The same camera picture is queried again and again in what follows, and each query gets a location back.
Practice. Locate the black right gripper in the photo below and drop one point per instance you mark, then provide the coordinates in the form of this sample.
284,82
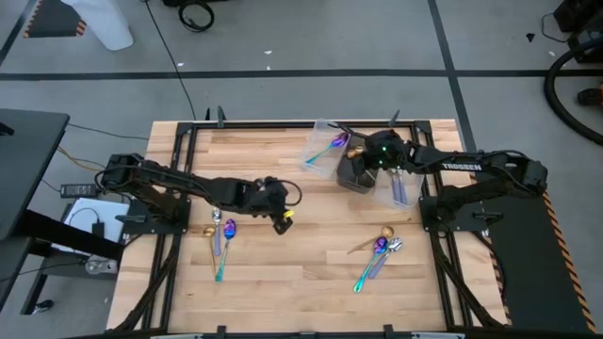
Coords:
388,150

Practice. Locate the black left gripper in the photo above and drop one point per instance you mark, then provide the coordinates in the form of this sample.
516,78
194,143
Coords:
268,198

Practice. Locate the gold spoon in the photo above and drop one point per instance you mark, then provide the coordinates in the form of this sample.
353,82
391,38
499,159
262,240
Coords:
387,231
208,231
354,151

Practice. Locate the iridescent rainbow spoon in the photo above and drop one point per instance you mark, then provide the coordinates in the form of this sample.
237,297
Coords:
229,229
380,245
340,140

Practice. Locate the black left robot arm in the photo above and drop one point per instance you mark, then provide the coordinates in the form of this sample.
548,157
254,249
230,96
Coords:
212,188

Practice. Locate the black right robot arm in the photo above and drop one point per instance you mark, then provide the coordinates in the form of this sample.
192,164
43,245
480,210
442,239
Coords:
471,162

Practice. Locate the dark grey plastic bin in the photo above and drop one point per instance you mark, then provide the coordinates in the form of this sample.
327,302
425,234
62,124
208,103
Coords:
351,181

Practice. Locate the translucent plastic bin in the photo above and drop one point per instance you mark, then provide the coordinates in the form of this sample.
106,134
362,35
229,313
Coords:
337,162
414,188

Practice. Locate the white sheet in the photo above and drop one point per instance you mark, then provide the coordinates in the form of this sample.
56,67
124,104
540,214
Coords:
113,216

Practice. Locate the small black adapter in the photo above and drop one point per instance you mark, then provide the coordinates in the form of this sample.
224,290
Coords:
98,230

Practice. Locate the transparent plastic piece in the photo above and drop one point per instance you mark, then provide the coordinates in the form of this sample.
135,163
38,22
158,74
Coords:
101,267

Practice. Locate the black hazard-striped platform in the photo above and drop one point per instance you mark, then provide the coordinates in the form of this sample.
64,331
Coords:
52,19
532,263

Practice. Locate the small black floor scrap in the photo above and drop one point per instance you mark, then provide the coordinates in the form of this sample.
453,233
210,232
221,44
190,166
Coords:
530,37

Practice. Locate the black power brick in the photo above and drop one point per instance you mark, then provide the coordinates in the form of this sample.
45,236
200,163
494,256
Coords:
77,190

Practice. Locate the black equipment case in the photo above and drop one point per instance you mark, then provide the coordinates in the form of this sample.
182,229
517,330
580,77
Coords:
584,19

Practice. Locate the black desk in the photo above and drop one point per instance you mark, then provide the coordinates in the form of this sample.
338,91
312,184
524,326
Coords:
28,165

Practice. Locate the white plastic housing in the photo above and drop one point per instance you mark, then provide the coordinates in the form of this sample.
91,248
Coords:
103,28

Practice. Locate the black frame clamp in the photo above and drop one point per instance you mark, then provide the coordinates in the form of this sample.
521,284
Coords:
387,330
220,116
220,331
207,114
394,117

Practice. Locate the black aluminium table frame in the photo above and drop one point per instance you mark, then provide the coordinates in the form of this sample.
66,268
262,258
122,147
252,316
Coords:
282,125

